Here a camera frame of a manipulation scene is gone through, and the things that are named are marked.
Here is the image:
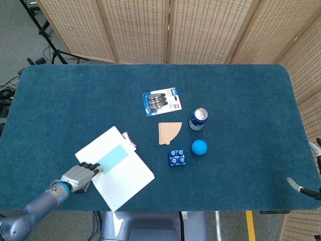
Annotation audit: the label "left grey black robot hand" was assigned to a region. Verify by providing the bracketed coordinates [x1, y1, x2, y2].
[60, 162, 104, 194]

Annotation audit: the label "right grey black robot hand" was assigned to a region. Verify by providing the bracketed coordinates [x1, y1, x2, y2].
[286, 137, 321, 201]

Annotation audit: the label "teal cream bookmark with tassel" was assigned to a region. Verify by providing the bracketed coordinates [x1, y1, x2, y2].
[96, 132, 137, 175]

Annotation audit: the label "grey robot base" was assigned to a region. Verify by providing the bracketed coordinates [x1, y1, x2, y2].
[100, 211, 209, 241]

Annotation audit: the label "open lined white notebook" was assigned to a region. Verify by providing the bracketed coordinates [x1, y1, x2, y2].
[74, 126, 155, 212]

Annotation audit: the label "brown fan-shaped paper filter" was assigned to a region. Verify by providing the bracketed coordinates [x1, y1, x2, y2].
[158, 122, 183, 146]

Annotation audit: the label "blue four-stud building block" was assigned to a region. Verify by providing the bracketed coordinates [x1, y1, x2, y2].
[168, 149, 187, 167]

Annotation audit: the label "binder clips blister pack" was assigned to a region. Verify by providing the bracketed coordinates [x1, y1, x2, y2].
[141, 87, 183, 117]

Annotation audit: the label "dark teal table cover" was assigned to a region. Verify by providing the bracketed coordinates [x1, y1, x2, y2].
[0, 64, 321, 212]

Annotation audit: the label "blue rubber ball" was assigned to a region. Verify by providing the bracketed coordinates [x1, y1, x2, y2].
[191, 140, 208, 156]

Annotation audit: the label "blue white drink can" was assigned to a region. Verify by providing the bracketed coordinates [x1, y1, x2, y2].
[188, 107, 209, 131]

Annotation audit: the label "black tripod stand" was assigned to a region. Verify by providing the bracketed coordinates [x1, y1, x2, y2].
[19, 0, 89, 65]

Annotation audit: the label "wicker folding screen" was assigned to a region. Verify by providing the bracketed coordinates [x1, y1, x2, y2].
[37, 0, 321, 241]

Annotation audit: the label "black floor cables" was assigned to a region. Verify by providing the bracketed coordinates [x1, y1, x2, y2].
[0, 75, 21, 118]

